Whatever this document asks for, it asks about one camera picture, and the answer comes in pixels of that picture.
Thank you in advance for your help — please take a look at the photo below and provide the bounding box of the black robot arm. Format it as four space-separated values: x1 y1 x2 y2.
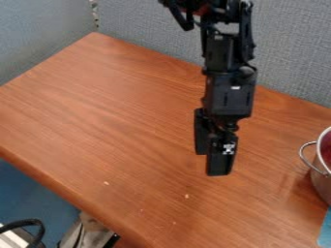
157 0 257 176

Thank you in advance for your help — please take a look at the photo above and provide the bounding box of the red object in pot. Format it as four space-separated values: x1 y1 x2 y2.
320 131 331 170

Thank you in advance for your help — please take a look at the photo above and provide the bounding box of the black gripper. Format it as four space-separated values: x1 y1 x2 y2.
193 65 257 176

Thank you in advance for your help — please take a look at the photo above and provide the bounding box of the metal pot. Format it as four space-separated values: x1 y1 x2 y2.
298 126 331 206

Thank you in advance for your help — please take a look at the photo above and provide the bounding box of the metal table leg bracket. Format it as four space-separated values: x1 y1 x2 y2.
56 212 120 248

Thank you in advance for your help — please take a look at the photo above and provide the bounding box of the black cable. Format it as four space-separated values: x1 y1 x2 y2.
0 218 46 248

